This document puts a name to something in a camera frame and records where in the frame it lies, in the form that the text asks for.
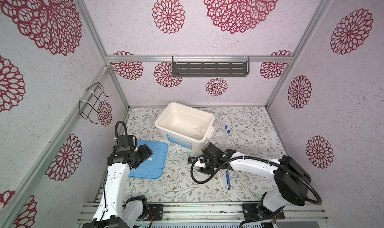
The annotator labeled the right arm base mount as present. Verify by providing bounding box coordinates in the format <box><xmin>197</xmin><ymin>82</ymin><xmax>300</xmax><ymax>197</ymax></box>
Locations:
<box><xmin>242</xmin><ymin>203</ymin><xmax>285</xmax><ymax>220</ymax></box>

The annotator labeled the white plastic storage bin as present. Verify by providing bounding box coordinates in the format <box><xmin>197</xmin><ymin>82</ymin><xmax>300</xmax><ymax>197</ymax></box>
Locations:
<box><xmin>155</xmin><ymin>102</ymin><xmax>216</xmax><ymax>152</ymax></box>

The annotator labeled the blue capped test tube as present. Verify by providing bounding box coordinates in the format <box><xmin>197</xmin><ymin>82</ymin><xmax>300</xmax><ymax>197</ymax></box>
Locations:
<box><xmin>225</xmin><ymin>130</ymin><xmax>231</xmax><ymax>145</ymax></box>
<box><xmin>223</xmin><ymin>125</ymin><xmax>228</xmax><ymax>139</ymax></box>

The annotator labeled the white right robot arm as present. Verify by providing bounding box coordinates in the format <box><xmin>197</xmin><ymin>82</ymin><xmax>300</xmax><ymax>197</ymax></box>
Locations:
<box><xmin>188</xmin><ymin>143</ymin><xmax>311</xmax><ymax>216</ymax></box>

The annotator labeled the blue pen dropper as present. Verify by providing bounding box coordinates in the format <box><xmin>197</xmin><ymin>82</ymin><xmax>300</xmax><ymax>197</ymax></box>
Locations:
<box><xmin>226</xmin><ymin>170</ymin><xmax>231</xmax><ymax>191</ymax></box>

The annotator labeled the blue plastic bin lid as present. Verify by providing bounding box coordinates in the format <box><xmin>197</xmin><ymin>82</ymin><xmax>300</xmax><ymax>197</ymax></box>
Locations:
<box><xmin>129</xmin><ymin>140</ymin><xmax>169</xmax><ymax>180</ymax></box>

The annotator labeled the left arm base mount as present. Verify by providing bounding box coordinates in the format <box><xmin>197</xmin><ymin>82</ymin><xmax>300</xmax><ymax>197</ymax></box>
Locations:
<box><xmin>138</xmin><ymin>204</ymin><xmax>164</xmax><ymax>222</ymax></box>

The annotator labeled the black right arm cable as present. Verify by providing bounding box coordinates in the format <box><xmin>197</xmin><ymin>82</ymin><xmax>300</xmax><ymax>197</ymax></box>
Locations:
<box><xmin>190</xmin><ymin>155</ymin><xmax>323</xmax><ymax>205</ymax></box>

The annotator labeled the grey wall shelf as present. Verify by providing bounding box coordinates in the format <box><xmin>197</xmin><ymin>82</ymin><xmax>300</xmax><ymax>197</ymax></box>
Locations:
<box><xmin>171</xmin><ymin>57</ymin><xmax>250</xmax><ymax>78</ymax></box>

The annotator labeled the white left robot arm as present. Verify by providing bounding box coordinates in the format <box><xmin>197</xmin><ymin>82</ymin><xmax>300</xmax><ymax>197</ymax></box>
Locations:
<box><xmin>83</xmin><ymin>144</ymin><xmax>153</xmax><ymax>228</ymax></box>

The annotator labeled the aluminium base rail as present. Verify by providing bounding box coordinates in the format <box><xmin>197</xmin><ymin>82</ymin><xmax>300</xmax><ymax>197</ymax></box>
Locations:
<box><xmin>76</xmin><ymin>200</ymin><xmax>331</xmax><ymax>228</ymax></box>

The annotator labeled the black wire wall rack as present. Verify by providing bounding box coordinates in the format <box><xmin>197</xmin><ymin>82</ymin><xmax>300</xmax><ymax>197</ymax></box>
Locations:
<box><xmin>79</xmin><ymin>82</ymin><xmax>113</xmax><ymax>127</ymax></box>

